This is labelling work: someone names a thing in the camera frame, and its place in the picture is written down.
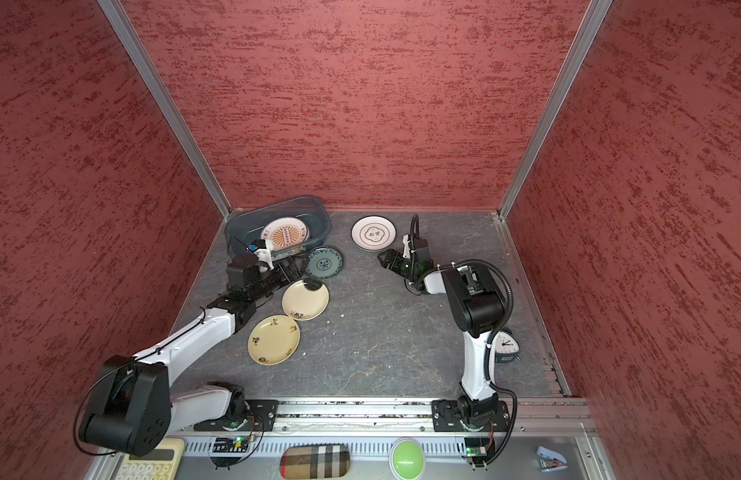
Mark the left circuit board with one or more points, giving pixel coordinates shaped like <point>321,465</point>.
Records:
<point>229,446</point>

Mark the white blue stapler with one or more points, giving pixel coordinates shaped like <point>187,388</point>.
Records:
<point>550,460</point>

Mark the right aluminium corner post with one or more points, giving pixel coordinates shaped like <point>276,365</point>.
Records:
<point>586,34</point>

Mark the cream plate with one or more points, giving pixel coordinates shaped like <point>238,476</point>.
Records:
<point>274,340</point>
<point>305,300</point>

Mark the small teal patterned plate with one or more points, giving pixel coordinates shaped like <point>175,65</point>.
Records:
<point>324,263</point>

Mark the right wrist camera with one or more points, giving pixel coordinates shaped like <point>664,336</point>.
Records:
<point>408,246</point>

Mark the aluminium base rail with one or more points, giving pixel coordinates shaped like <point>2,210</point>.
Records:
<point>370,426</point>

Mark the teal alarm clock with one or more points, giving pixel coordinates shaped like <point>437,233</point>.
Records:
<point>507,348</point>

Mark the aluminium corner post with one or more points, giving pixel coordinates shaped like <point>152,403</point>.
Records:
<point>120,22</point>
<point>586,34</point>

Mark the blue translucent plastic bin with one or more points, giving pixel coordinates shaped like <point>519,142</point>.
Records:
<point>245,227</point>

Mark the right circuit board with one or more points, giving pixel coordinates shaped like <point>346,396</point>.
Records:
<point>480,448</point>

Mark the green round button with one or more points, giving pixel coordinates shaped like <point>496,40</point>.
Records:
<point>407,459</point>

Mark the white plate orange sunburst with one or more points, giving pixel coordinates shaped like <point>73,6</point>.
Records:
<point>285,232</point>

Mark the white plate flower outline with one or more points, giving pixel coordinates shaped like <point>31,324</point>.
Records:
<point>373,233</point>

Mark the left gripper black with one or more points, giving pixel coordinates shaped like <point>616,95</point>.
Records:
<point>287,278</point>

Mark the circuit board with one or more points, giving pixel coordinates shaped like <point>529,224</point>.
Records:
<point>480,448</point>
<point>229,446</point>

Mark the plaid pouch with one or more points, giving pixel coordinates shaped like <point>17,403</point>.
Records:
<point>315,462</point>

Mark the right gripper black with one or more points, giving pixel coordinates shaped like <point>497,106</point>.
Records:
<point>396,266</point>

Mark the left aluminium corner post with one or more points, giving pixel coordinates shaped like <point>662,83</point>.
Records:
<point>120,22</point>

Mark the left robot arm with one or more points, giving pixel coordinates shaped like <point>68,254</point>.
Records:
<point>131,408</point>

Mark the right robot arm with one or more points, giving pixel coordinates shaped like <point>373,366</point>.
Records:
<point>481,301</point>

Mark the cream calculator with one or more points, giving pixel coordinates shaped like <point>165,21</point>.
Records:
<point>160,464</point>

